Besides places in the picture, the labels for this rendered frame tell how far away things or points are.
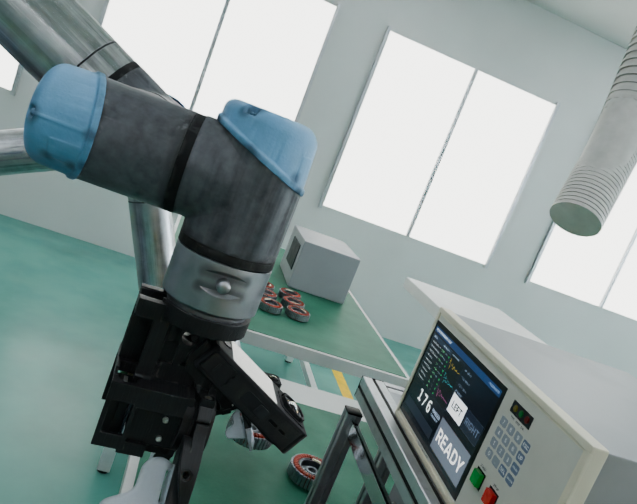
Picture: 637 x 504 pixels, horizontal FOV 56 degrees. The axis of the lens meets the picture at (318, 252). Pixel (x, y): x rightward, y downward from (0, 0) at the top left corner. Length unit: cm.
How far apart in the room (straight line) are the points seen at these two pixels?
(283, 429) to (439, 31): 530
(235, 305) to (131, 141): 13
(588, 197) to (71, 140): 172
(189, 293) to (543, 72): 572
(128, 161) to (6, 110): 517
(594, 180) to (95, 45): 168
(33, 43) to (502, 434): 66
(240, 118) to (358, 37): 506
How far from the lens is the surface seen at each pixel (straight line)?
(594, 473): 70
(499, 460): 81
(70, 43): 57
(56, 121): 44
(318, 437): 175
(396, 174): 557
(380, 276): 572
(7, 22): 59
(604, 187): 203
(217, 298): 44
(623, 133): 214
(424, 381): 102
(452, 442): 91
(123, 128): 43
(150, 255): 112
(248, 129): 42
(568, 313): 662
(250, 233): 42
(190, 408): 48
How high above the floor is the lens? 150
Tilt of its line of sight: 10 degrees down
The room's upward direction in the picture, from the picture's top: 21 degrees clockwise
